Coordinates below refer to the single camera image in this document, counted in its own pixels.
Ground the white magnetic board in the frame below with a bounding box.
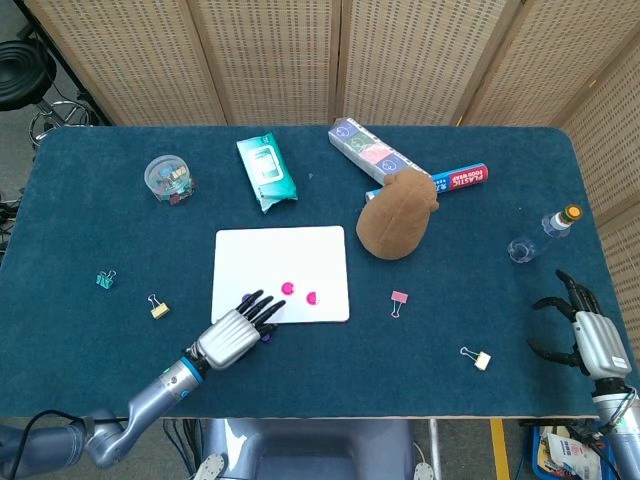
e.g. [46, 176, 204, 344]
[212, 225, 351, 325]

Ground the pastel tissue multipack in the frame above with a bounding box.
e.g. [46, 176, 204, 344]
[327, 116, 432, 186]

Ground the blue bin with packets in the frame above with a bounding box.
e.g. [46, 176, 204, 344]
[529, 424, 609, 480]

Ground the green wet wipes pack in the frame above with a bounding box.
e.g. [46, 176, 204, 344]
[235, 132, 299, 215]

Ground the plastic food wrap box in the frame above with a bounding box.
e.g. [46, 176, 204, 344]
[364, 162, 490, 204]

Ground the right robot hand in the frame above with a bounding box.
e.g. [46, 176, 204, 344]
[527, 269, 632, 379]

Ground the black round stool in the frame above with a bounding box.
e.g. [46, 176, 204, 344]
[0, 37, 91, 151]

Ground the teal table cloth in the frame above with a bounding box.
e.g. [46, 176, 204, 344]
[0, 124, 614, 420]

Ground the clear jar of binder clips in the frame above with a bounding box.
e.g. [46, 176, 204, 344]
[143, 154, 197, 206]

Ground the clear plastic water bottle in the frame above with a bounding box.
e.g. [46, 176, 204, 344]
[507, 203, 584, 265]

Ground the brown plush toy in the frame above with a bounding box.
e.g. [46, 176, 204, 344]
[355, 167, 440, 261]

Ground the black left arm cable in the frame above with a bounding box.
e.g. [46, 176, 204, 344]
[17, 409, 126, 451]

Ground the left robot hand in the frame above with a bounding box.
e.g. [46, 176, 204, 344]
[192, 288, 287, 371]

